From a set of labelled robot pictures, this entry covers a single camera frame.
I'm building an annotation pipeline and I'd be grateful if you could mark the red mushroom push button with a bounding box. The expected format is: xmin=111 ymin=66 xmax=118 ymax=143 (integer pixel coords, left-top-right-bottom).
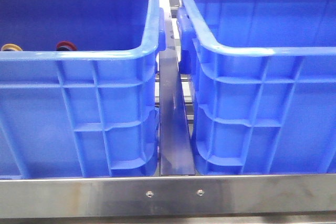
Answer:
xmin=56 ymin=40 xmax=77 ymax=51

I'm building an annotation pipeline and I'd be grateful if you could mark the blue plastic crate left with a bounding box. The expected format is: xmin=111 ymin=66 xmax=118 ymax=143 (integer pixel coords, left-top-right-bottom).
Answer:
xmin=1 ymin=0 xmax=165 ymax=179

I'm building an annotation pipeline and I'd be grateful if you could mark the blue plastic crate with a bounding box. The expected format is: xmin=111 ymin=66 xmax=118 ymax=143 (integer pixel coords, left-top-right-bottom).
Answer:
xmin=178 ymin=0 xmax=335 ymax=175
xmin=1 ymin=0 xmax=165 ymax=179

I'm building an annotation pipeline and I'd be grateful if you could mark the blue plastic crate right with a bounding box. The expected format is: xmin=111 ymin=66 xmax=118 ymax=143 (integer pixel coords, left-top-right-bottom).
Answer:
xmin=178 ymin=0 xmax=335 ymax=175

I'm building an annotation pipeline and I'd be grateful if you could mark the stainless steel front rail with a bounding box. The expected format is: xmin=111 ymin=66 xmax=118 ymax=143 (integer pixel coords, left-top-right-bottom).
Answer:
xmin=1 ymin=174 xmax=335 ymax=219

